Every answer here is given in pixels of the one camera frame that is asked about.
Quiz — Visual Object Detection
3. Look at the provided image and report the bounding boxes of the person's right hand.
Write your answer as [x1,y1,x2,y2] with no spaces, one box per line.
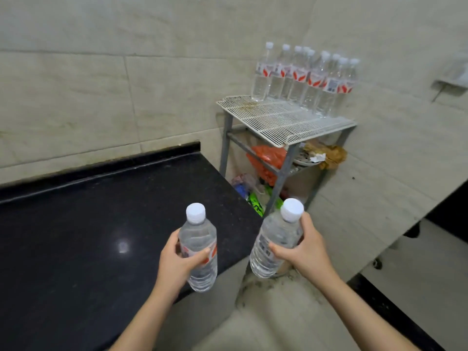
[269,212,334,284]

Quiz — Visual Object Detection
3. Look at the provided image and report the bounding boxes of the person's left hand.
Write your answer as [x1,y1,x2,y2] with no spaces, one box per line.
[155,229,211,299]

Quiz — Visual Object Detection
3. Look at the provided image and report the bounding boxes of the clear water bottle white label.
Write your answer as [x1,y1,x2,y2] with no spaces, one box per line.
[250,198,305,279]

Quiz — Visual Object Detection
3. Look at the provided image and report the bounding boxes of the clear water bottle red label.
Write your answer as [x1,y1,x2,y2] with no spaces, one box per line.
[178,203,218,293]

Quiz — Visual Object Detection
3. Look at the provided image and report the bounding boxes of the person's left forearm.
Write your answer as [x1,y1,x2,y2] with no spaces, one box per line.
[109,283,185,351]

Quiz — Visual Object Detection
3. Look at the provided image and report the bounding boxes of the person's right forearm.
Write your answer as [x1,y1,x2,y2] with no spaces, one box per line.
[311,268,419,351]

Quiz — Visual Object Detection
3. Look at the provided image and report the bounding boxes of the green printed packet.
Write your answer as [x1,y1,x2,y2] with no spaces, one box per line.
[247,192,265,217]
[265,184,284,211]

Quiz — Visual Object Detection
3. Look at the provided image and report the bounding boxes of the blue plastic bag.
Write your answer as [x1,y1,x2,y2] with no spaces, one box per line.
[231,174,257,200]

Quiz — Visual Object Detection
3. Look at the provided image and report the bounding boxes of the orange plastic bag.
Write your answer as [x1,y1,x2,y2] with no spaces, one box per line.
[246,145,289,187]

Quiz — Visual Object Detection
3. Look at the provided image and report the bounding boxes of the crumpled brown paper bag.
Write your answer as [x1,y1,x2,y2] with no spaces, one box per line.
[303,142,348,171]

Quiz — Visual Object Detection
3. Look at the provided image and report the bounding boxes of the row of plastic water bottles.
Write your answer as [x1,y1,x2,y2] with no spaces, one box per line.
[251,41,360,118]

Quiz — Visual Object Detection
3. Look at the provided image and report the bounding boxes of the dark furniture piece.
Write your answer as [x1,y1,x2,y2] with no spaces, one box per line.
[425,180,468,233]

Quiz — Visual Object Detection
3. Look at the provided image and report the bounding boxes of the grey metal stand frame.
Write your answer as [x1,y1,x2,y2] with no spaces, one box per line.
[219,112,355,218]

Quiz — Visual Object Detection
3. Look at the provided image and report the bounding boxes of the white wire rack shelf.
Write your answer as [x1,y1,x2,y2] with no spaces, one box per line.
[216,95,358,149]

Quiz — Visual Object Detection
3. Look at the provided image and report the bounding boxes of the white wall-mounted shelf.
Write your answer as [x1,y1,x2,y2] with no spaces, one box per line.
[432,51,468,103]

